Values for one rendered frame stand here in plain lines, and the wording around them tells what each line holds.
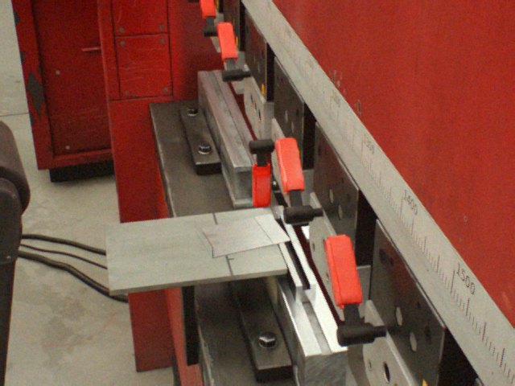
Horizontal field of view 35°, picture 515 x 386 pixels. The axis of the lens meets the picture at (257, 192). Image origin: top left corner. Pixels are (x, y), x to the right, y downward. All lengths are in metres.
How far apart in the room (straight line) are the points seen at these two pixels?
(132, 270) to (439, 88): 0.77
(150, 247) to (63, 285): 1.69
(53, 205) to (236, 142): 1.86
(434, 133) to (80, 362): 2.15
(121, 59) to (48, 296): 1.13
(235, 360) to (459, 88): 0.80
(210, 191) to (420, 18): 1.14
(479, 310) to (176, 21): 1.57
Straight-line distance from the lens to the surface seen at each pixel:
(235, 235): 1.31
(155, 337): 2.49
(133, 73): 2.06
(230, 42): 1.24
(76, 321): 2.80
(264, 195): 1.07
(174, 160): 1.81
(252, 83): 1.21
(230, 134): 1.70
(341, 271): 0.72
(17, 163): 0.64
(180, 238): 1.31
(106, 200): 3.43
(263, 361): 1.22
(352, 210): 0.77
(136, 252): 1.28
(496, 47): 0.49
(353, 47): 0.74
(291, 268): 1.23
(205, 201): 1.65
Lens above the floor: 1.71
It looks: 30 degrees down
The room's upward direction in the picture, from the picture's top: straight up
